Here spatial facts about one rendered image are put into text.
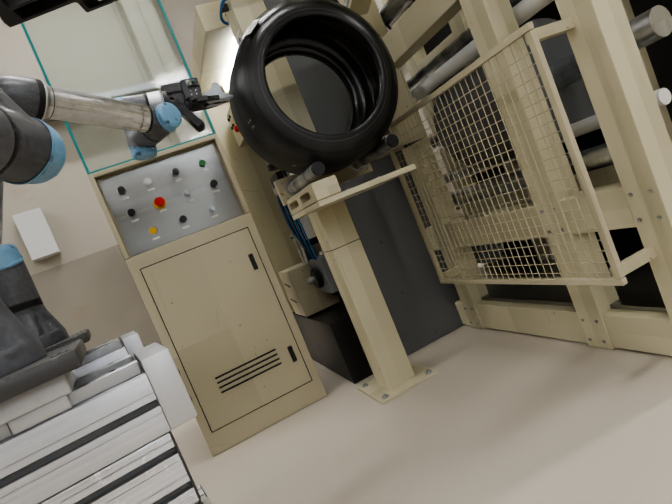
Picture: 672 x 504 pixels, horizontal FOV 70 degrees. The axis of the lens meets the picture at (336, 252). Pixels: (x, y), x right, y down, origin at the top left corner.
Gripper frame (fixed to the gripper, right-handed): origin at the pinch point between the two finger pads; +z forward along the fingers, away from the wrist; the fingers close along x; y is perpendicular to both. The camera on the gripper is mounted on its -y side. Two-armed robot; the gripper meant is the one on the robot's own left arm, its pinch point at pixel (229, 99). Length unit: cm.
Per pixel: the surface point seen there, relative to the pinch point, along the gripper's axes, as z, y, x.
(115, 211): -47, -17, 62
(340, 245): 32, -55, 26
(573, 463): 42, -117, -63
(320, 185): 18.1, -34.9, -11.0
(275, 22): 18.0, 17.2, -11.5
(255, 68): 8.0, 4.1, -11.3
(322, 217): 28, -43, 26
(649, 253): 85, -78, -59
